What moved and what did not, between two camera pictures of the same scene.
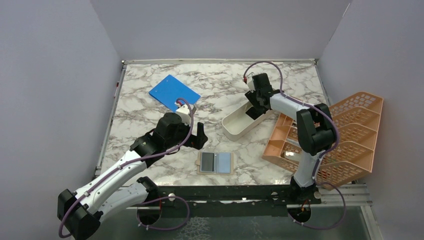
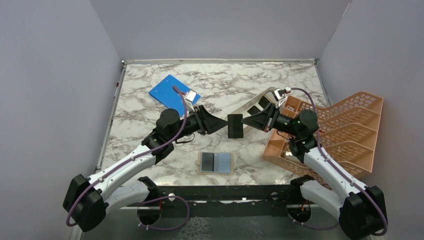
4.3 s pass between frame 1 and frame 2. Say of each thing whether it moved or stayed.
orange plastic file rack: stayed
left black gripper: moved
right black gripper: moved
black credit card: stayed
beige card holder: stayed
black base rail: stayed
